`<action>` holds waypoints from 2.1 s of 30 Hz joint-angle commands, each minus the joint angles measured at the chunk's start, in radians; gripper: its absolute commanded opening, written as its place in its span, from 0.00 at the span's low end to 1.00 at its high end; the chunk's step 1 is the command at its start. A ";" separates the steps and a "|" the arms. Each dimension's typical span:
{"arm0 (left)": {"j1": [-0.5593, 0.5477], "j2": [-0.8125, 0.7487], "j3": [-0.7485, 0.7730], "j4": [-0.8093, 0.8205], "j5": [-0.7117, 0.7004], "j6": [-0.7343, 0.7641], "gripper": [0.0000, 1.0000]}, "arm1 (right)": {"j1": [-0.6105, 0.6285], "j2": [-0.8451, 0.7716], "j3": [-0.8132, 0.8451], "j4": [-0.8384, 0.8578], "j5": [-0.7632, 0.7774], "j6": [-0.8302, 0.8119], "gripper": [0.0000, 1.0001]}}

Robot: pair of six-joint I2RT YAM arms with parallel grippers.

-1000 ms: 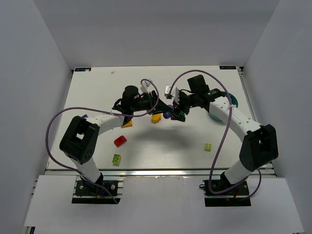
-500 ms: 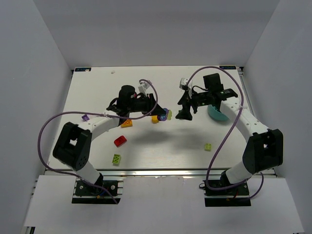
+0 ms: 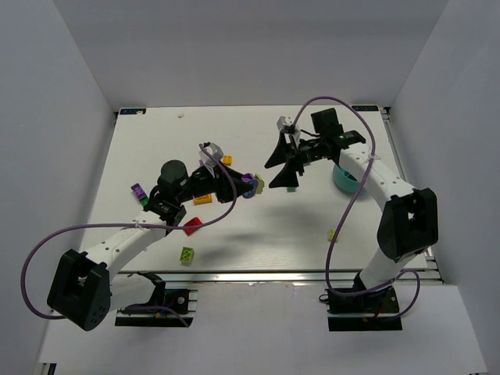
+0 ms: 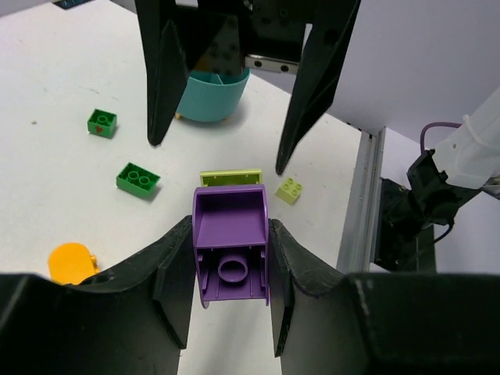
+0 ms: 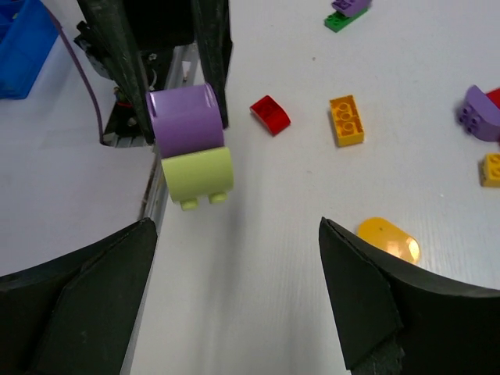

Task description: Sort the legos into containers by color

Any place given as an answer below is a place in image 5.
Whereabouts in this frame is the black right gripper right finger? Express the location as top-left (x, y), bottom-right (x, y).
top-left (319, 218), bottom-right (499, 374)

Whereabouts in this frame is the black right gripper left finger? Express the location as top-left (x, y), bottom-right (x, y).
top-left (1, 218), bottom-right (157, 374)

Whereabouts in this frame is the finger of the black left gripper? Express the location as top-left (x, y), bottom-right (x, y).
top-left (191, 0), bottom-right (233, 129)
top-left (78, 1), bottom-right (154, 144)

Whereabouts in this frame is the purple curved lego brick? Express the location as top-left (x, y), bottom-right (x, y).
top-left (146, 84), bottom-right (224, 159)

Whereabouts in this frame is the red curved lego brick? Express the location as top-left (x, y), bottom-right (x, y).
top-left (250, 95), bottom-right (291, 136)

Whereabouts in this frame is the lime curved lego brick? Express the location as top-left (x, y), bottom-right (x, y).
top-left (161, 147), bottom-right (234, 211)

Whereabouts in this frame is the blue plastic bin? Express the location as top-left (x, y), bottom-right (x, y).
top-left (1, 0), bottom-right (58, 99)

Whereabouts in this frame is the yellow oval lego brick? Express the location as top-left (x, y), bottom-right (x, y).
top-left (356, 217), bottom-right (421, 264)

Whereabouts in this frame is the green lego under purple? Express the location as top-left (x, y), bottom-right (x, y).
top-left (323, 8), bottom-right (369, 33)

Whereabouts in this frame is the yellow long lego brick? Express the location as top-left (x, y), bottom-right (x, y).
top-left (330, 95), bottom-right (365, 148)

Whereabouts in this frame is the small yellow square lego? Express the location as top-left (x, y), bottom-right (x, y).
top-left (480, 153), bottom-right (500, 188)

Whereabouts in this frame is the lilac arched lego brick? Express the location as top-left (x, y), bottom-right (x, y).
top-left (456, 85), bottom-right (499, 142)

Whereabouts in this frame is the long red lego brick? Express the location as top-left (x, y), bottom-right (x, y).
top-left (486, 87), bottom-right (500, 108)

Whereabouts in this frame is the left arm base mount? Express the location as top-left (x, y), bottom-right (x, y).
top-left (73, 21), bottom-right (200, 148)

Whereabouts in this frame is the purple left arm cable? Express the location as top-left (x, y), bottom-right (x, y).
top-left (45, 3), bottom-right (105, 145)

